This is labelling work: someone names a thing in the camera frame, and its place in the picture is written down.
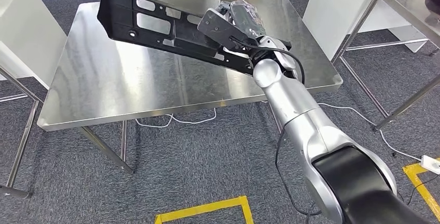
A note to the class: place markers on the black plastic panel part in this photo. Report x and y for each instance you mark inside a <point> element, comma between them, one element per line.
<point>115,16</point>

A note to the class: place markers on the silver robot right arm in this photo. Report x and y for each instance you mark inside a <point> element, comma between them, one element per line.
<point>292,98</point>

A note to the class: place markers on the stainless steel workbench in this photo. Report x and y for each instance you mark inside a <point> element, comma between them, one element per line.
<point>103,78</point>

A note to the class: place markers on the yellow floor tape square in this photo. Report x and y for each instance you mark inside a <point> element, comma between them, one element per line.
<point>206,207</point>
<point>417,181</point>

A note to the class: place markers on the white cabinet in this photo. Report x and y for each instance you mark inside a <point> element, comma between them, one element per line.
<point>27,26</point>
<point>330,9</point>

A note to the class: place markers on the white power strip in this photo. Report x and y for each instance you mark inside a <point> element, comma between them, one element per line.
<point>431,164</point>

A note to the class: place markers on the black object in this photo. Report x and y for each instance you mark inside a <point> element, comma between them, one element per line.
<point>433,4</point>

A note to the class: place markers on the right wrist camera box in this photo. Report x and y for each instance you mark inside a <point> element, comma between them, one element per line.
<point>220,26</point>

